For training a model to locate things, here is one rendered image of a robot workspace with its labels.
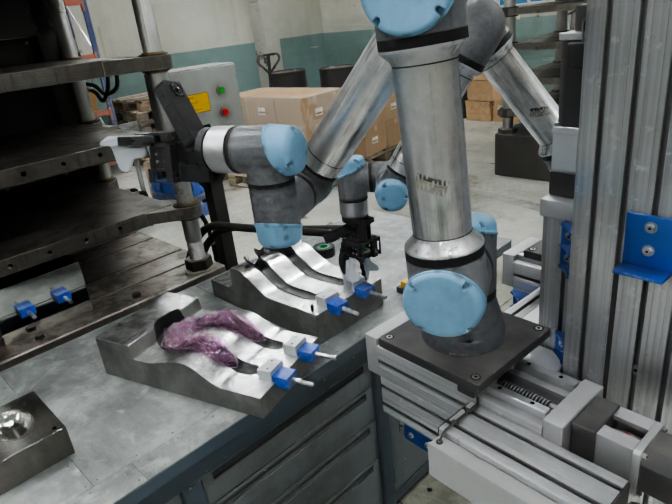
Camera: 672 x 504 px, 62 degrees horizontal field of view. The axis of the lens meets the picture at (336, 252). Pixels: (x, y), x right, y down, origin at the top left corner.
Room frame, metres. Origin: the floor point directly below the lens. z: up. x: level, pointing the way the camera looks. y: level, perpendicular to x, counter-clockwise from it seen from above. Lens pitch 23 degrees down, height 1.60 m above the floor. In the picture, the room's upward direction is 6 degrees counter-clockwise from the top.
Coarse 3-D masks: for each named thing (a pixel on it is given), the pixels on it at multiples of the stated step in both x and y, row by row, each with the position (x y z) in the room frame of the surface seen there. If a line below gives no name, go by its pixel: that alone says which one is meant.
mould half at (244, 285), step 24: (240, 264) 1.56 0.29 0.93; (288, 264) 1.56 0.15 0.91; (312, 264) 1.58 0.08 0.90; (216, 288) 1.61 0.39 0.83; (240, 288) 1.51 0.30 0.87; (264, 288) 1.45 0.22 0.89; (312, 288) 1.43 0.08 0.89; (336, 288) 1.41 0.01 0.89; (264, 312) 1.43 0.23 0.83; (288, 312) 1.35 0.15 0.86; (312, 312) 1.28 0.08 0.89; (360, 312) 1.37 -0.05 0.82
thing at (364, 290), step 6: (360, 276) 1.41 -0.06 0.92; (354, 282) 1.38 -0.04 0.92; (360, 282) 1.39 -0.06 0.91; (366, 282) 1.39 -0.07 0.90; (354, 288) 1.37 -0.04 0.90; (360, 288) 1.36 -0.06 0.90; (366, 288) 1.36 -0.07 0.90; (372, 288) 1.37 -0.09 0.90; (360, 294) 1.36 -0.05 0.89; (366, 294) 1.35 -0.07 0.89; (372, 294) 1.35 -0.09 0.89; (378, 294) 1.33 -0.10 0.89
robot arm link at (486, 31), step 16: (480, 0) 1.24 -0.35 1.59; (480, 16) 1.20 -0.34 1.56; (496, 16) 1.21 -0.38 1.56; (480, 32) 1.19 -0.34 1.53; (496, 32) 1.20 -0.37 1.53; (464, 48) 1.18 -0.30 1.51; (480, 48) 1.18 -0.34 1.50; (464, 64) 1.18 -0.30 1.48; (480, 64) 1.19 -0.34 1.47; (464, 80) 1.20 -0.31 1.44; (400, 144) 1.23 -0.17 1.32; (400, 160) 1.21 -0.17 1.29; (384, 176) 1.23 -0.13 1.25; (400, 176) 1.21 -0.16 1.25; (384, 192) 1.19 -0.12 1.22; (400, 192) 1.19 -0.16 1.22; (384, 208) 1.20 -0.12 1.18; (400, 208) 1.19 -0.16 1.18
